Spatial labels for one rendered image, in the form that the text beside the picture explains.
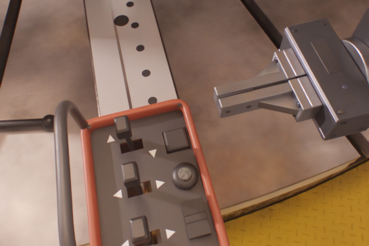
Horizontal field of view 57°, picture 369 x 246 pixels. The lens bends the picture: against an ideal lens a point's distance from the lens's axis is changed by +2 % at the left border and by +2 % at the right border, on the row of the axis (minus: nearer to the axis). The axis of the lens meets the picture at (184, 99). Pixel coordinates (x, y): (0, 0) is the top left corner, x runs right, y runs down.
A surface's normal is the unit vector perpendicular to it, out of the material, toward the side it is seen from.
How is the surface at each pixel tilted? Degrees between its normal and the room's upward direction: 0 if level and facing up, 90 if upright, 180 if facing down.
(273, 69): 0
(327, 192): 0
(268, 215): 0
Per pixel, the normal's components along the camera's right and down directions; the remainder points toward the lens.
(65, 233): 0.17, -0.44
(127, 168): -0.05, -0.51
